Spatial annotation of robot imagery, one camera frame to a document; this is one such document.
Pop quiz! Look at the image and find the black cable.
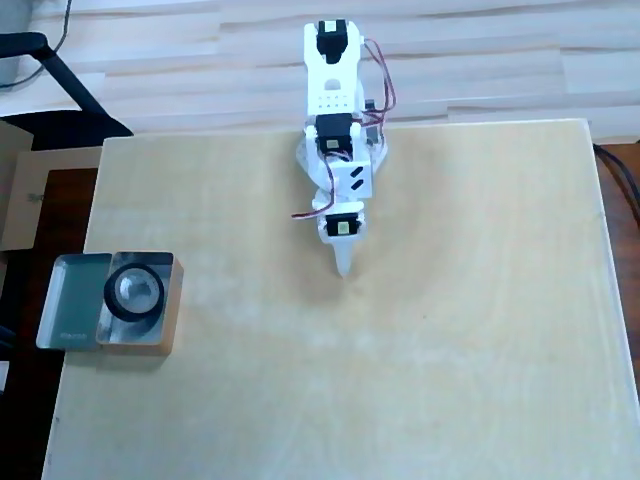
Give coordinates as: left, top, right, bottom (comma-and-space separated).
594, 148, 640, 224
592, 142, 640, 204

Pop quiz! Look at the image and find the brown cardboard box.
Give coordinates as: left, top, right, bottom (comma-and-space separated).
0, 149, 101, 251

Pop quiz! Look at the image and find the black roll of tape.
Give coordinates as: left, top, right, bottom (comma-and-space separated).
103, 263, 167, 321

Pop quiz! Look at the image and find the thin dark grey cable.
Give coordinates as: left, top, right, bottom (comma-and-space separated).
0, 0, 74, 92

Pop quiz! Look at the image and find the thin gripper servo cable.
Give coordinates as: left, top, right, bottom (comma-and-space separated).
291, 149, 352, 221

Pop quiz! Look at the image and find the black monitor stand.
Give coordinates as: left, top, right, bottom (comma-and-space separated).
0, 32, 135, 139

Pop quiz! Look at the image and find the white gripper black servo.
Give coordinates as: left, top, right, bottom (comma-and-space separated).
313, 159, 375, 279

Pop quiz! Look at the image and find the red arm servo cable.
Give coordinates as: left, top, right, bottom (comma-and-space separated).
360, 37, 397, 129

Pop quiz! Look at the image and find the grey metal tin lid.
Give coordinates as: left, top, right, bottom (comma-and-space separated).
35, 252, 114, 351

